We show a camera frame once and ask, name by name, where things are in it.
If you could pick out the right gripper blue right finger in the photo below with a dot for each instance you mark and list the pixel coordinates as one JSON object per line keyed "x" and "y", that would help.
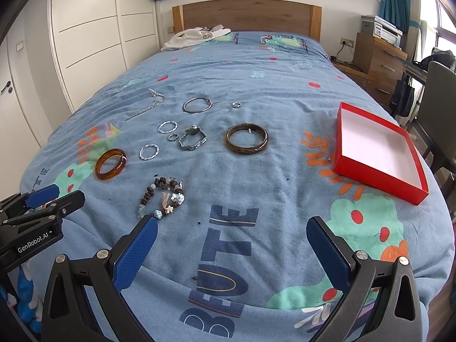
{"x": 378, "y": 296}

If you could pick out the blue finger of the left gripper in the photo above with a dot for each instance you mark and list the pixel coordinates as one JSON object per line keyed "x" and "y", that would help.
{"x": 42, "y": 196}
{"x": 62, "y": 207}

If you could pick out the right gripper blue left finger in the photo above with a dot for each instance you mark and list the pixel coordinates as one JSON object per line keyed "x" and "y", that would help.
{"x": 67, "y": 314}

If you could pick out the amber resin bangle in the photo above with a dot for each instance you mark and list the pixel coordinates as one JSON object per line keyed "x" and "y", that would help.
{"x": 110, "y": 164}

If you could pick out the twisted silver hoop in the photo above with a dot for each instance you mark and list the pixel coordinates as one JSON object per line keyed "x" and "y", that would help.
{"x": 167, "y": 127}
{"x": 148, "y": 152}

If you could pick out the silver wristwatch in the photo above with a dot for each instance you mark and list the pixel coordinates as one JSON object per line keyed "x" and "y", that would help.
{"x": 192, "y": 138}

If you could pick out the thin silver bangle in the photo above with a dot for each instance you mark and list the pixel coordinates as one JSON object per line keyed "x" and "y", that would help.
{"x": 197, "y": 105}

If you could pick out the dark tortoiseshell bangle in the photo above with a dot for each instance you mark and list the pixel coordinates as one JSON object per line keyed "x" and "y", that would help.
{"x": 246, "y": 138}

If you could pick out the red shallow jewelry box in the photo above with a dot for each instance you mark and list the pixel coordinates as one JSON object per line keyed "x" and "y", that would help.
{"x": 376, "y": 152}

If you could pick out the blue white gloved left hand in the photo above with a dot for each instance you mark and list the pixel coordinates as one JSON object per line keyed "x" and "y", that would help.
{"x": 26, "y": 303}

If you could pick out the white wardrobe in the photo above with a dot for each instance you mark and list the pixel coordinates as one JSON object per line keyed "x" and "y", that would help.
{"x": 95, "y": 41}

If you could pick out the grey desk chair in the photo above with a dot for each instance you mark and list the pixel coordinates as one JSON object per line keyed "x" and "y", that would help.
{"x": 435, "y": 120}

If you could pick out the blue patterned bed cover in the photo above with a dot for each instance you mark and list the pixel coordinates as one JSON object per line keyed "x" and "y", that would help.
{"x": 233, "y": 263}

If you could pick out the dark hanging bag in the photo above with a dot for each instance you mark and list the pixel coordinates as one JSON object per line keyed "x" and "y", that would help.
{"x": 402, "y": 99}

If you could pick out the white garment on bed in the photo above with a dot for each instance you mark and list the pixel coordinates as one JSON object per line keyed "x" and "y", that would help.
{"x": 194, "y": 36}

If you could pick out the wooden drawer dresser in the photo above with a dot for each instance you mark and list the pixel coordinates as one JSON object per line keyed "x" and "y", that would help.
{"x": 376, "y": 67}

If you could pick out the wooden headboard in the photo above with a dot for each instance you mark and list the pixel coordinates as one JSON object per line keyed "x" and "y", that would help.
{"x": 251, "y": 15}

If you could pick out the white printer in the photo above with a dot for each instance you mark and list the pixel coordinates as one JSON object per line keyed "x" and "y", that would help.
{"x": 376, "y": 26}

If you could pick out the right teal curtain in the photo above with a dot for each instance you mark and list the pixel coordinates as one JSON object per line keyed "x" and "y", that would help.
{"x": 396, "y": 12}

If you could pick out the white door with handle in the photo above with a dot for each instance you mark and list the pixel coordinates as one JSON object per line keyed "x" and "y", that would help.
{"x": 24, "y": 126}

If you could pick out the wall power socket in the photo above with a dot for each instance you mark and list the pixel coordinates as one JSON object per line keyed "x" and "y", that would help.
{"x": 347, "y": 42}

